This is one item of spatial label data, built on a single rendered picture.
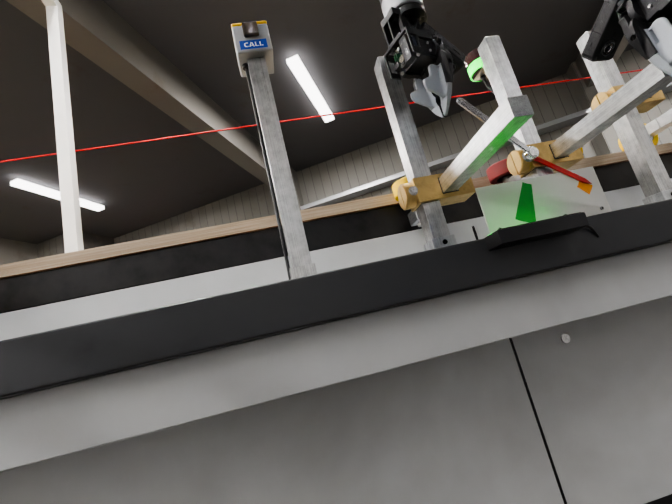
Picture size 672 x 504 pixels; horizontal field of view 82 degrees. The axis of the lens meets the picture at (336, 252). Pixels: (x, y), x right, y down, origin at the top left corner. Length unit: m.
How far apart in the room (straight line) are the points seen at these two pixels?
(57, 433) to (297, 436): 0.41
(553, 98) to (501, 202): 5.62
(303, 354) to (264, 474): 0.31
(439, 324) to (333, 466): 0.38
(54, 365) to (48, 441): 0.12
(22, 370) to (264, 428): 0.43
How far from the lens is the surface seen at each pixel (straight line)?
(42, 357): 0.72
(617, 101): 0.80
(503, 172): 1.02
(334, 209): 0.92
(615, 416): 1.14
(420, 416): 0.92
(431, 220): 0.73
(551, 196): 0.86
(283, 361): 0.67
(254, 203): 6.53
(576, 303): 0.85
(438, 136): 6.07
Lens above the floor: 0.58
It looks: 13 degrees up
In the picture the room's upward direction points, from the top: 14 degrees counter-clockwise
